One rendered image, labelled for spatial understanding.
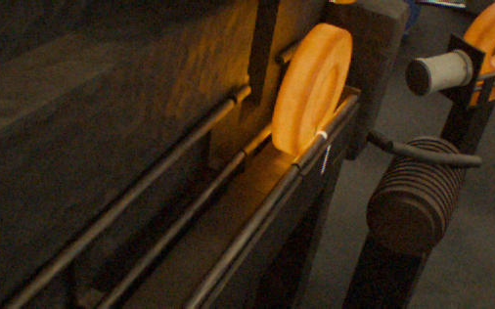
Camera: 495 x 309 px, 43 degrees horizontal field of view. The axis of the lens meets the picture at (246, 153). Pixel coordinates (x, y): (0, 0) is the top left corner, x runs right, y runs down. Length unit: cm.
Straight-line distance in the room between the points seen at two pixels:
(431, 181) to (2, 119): 77
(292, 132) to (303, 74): 7
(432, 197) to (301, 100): 40
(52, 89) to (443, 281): 139
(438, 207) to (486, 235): 90
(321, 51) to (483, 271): 119
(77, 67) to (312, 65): 30
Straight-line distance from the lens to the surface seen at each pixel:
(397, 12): 87
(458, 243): 183
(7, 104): 41
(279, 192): 62
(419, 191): 100
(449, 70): 104
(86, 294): 54
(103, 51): 47
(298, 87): 67
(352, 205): 182
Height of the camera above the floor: 108
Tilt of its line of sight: 34 degrees down
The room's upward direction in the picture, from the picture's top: 10 degrees clockwise
